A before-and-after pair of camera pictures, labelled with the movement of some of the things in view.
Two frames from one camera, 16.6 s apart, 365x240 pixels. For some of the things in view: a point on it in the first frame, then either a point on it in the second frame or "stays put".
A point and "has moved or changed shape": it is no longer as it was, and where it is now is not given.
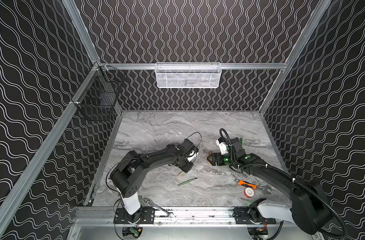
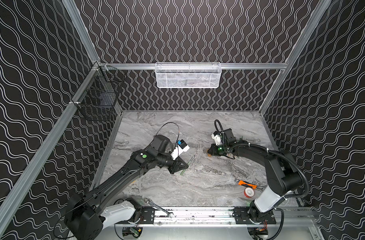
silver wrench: (148, 200) stays put
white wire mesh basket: (187, 75) stays put
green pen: (187, 181) has moved or changed shape
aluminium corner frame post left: (77, 22) stays put
